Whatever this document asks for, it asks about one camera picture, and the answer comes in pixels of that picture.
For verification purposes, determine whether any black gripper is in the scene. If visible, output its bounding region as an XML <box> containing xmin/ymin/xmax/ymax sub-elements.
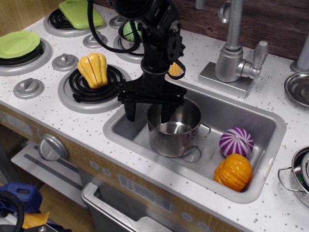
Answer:
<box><xmin>117</xmin><ymin>67</ymin><xmax>187</xmax><ymax>124</ymax></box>

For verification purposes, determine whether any stainless steel pot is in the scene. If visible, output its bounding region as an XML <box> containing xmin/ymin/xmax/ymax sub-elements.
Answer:
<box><xmin>140</xmin><ymin>98</ymin><xmax>211</xmax><ymax>158</ymax></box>

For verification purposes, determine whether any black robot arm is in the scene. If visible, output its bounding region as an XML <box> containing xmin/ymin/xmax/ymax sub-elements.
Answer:
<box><xmin>111</xmin><ymin>0</ymin><xmax>187</xmax><ymax>123</ymax></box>

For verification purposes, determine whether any small steel pot on burner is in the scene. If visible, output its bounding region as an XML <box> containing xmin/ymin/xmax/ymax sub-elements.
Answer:
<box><xmin>118</xmin><ymin>24</ymin><xmax>144</xmax><ymax>54</ymax></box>

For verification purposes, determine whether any grey sink basin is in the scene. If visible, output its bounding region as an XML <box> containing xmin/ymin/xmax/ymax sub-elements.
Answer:
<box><xmin>103</xmin><ymin>81</ymin><xmax>286</xmax><ymax>203</ymax></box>

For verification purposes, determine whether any steel pot at right edge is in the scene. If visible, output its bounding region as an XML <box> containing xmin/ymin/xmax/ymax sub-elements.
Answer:
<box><xmin>278</xmin><ymin>146</ymin><xmax>309</xmax><ymax>207</ymax></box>

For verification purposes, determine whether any toy corn cob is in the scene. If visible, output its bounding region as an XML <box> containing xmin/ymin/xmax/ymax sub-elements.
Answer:
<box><xmin>168</xmin><ymin>62</ymin><xmax>183</xmax><ymax>76</ymax></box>

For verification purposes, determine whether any rear right burner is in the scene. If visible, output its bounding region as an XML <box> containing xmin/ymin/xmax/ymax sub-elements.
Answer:
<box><xmin>112</xmin><ymin>33</ymin><xmax>145</xmax><ymax>65</ymax></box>

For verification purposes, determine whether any yellow toy squash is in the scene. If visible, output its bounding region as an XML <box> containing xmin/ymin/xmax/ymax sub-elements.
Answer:
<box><xmin>77</xmin><ymin>53</ymin><xmax>108</xmax><ymax>89</ymax></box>

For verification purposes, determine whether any front right black burner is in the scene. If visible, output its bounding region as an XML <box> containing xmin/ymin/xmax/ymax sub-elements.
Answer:
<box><xmin>58</xmin><ymin>64</ymin><xmax>131</xmax><ymax>114</ymax></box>

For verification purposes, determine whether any green toy vegetable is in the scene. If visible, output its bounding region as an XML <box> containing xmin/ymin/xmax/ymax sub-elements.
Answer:
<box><xmin>123</xmin><ymin>21</ymin><xmax>142</xmax><ymax>42</ymax></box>

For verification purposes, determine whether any silver toy faucet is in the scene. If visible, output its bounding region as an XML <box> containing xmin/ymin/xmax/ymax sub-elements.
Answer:
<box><xmin>197</xmin><ymin>0</ymin><xmax>268</xmax><ymax>99</ymax></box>

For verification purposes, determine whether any silver stove knob rear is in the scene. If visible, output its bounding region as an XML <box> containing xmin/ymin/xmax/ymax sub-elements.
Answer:
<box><xmin>83</xmin><ymin>31</ymin><xmax>108</xmax><ymax>49</ymax></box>

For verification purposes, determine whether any silver stove knob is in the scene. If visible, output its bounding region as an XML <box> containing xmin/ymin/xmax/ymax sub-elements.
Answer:
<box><xmin>13</xmin><ymin>78</ymin><xmax>44</xmax><ymax>100</ymax></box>
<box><xmin>109</xmin><ymin>15</ymin><xmax>127</xmax><ymax>29</ymax></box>
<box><xmin>83</xmin><ymin>31</ymin><xmax>108</xmax><ymax>49</ymax></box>
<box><xmin>52</xmin><ymin>53</ymin><xmax>79</xmax><ymax>72</ymax></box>

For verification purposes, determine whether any silver stove knob back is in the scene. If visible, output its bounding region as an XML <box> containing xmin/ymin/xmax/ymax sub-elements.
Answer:
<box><xmin>109</xmin><ymin>15</ymin><xmax>127</xmax><ymax>29</ymax></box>

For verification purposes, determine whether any purple white striped toy onion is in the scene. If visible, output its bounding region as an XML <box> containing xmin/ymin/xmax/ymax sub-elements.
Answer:
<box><xmin>219</xmin><ymin>128</ymin><xmax>254</xmax><ymax>158</ymax></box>

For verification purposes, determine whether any silver stove knob middle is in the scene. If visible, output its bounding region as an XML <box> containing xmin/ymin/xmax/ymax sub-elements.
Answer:
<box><xmin>52</xmin><ymin>53</ymin><xmax>79</xmax><ymax>72</ymax></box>

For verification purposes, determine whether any silver oven dial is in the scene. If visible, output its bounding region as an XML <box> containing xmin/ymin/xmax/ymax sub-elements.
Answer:
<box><xmin>38</xmin><ymin>133</ymin><xmax>69</xmax><ymax>161</ymax></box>

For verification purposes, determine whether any orange toy pumpkin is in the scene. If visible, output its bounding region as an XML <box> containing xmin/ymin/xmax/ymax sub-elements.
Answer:
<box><xmin>213</xmin><ymin>154</ymin><xmax>253</xmax><ymax>192</ymax></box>

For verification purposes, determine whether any green cutting board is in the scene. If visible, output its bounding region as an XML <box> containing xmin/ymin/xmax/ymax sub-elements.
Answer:
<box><xmin>58</xmin><ymin>0</ymin><xmax>105</xmax><ymax>30</ymax></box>

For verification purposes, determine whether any silver stove knob front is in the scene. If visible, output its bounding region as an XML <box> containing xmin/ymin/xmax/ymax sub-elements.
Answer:
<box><xmin>13</xmin><ymin>78</ymin><xmax>44</xmax><ymax>100</ymax></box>

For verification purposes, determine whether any rear left burner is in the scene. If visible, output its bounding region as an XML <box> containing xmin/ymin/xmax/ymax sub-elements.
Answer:
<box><xmin>43</xmin><ymin>9</ymin><xmax>91</xmax><ymax>38</ymax></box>

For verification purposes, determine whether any front left burner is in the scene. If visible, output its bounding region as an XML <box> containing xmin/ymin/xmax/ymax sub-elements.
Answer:
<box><xmin>0</xmin><ymin>38</ymin><xmax>52</xmax><ymax>76</ymax></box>

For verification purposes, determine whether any green plate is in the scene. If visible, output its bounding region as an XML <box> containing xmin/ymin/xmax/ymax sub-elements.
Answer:
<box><xmin>0</xmin><ymin>30</ymin><xmax>41</xmax><ymax>59</ymax></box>

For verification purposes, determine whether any blue clamp tool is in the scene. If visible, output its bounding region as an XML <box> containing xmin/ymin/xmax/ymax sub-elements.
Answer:
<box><xmin>0</xmin><ymin>182</ymin><xmax>42</xmax><ymax>213</ymax></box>

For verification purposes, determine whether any steel bowl at right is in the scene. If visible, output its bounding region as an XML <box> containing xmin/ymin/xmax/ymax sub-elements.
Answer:
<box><xmin>284</xmin><ymin>72</ymin><xmax>309</xmax><ymax>106</ymax></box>

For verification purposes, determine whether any grey oven door handle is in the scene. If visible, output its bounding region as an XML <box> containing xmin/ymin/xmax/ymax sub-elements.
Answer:
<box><xmin>82</xmin><ymin>182</ymin><xmax>181</xmax><ymax>232</ymax></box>

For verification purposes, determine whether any black cable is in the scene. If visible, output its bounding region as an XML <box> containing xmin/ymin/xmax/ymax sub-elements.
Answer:
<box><xmin>87</xmin><ymin>0</ymin><xmax>142</xmax><ymax>54</ymax></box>

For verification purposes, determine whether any grey post at right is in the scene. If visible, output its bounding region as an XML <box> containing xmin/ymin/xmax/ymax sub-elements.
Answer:
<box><xmin>290</xmin><ymin>36</ymin><xmax>309</xmax><ymax>73</ymax></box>

